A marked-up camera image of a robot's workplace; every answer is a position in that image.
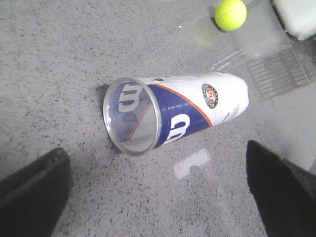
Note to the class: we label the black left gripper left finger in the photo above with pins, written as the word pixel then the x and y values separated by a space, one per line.
pixel 33 198

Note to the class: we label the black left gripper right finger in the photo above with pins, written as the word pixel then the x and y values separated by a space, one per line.
pixel 285 194

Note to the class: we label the white plastic tennis ball can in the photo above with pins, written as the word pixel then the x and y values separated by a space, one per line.
pixel 142 114

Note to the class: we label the far left yellow tennis ball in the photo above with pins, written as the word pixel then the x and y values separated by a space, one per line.
pixel 230 14

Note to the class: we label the white box beside table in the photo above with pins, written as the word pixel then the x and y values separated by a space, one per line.
pixel 297 16

